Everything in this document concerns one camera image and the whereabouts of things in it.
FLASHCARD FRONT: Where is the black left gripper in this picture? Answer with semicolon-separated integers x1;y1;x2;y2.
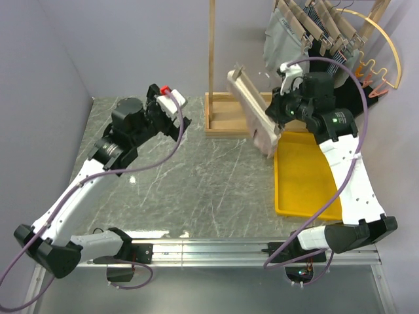
133;85;192;147

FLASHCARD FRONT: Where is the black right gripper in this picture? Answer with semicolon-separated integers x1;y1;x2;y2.
265;82;314;124

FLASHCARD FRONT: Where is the pink and cream underwear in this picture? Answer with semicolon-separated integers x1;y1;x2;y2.
227;68;282;158

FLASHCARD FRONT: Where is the beige clip hanger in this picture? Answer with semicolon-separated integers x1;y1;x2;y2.
227;63;280;137

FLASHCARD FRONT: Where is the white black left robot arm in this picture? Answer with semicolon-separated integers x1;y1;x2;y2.
14;84;191;279

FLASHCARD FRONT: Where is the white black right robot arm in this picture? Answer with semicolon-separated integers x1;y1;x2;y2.
265;72;398;262

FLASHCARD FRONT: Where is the black hanging underwear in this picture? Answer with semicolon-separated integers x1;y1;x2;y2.
334;78;380;118
308;40;331;72

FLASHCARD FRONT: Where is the black rear hanging underwear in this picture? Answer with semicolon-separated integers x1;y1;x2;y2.
334;78;380;118

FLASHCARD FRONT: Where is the light grey hanging underwear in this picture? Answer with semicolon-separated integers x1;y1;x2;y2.
333;49;359;88

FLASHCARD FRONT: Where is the orange wavy clip hanger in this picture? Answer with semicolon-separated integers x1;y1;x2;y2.
354;51;393;99

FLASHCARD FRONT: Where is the beige hanger on grey underwear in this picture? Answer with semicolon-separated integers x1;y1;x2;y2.
274;0;312;52

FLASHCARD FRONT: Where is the yellow plastic tray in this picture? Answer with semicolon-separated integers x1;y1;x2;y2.
274;138;337;218

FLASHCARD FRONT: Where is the gold metal arc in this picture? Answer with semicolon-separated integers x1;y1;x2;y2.
337;8;403;90

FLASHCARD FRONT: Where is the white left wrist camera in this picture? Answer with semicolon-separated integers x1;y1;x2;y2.
156;86;187;118

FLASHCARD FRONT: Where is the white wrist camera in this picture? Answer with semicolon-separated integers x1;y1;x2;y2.
279;63;303;96
156;86;187;118

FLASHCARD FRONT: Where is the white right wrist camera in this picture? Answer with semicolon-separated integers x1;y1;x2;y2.
279;63;303;96

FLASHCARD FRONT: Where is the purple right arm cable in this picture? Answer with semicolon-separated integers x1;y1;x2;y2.
263;57;369;287

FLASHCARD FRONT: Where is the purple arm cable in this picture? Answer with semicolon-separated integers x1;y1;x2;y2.
0;91;184;311
263;57;369;287

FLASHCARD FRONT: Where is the wooden rack upright post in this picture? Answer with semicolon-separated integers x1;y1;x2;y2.
206;0;216;129

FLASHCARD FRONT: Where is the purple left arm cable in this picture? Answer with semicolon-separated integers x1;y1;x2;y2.
0;91;184;311

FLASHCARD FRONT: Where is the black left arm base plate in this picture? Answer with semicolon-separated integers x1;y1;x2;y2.
92;243;153;264

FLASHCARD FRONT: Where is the wooden rack right post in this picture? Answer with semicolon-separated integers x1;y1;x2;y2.
357;0;391;42

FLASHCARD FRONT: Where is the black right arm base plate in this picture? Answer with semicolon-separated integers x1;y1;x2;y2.
261;240;327;264

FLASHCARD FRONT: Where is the aluminium rail frame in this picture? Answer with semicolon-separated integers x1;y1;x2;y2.
19;153;393;314

